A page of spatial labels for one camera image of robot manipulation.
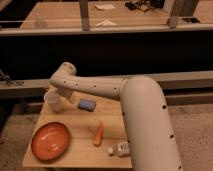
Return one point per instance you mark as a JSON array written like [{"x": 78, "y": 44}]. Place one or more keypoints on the metal clamp bracket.
[{"x": 6, "y": 78}]

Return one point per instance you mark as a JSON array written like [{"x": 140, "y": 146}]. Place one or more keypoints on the blue sponge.
[{"x": 88, "y": 105}]

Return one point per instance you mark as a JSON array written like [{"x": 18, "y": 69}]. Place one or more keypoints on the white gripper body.
[{"x": 68, "y": 95}]

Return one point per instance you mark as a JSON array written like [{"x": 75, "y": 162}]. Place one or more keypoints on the grey metal post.
[
  {"x": 84, "y": 12},
  {"x": 176, "y": 8}
]

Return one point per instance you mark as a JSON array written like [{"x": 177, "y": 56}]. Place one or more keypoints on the grey metal post right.
[{"x": 176, "y": 8}]

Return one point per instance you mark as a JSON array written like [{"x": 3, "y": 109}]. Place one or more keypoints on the orange carrot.
[{"x": 99, "y": 135}]

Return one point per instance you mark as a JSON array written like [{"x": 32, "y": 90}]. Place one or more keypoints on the folded white paper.
[{"x": 106, "y": 22}]

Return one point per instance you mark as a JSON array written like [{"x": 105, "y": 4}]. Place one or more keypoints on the small wooden table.
[{"x": 83, "y": 125}]

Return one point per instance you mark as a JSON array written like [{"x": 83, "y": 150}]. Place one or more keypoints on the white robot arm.
[{"x": 149, "y": 130}]

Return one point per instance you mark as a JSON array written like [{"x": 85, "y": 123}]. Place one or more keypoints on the white paper sheet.
[{"x": 105, "y": 7}]

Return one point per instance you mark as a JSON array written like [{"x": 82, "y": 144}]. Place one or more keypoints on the white ceramic cup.
[{"x": 53, "y": 99}]

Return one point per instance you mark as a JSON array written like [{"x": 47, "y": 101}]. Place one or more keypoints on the black flat device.
[{"x": 191, "y": 20}]

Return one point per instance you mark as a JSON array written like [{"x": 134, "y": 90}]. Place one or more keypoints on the orange bowl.
[{"x": 50, "y": 141}]

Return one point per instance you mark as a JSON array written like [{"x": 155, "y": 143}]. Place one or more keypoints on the small clear cup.
[{"x": 40, "y": 23}]

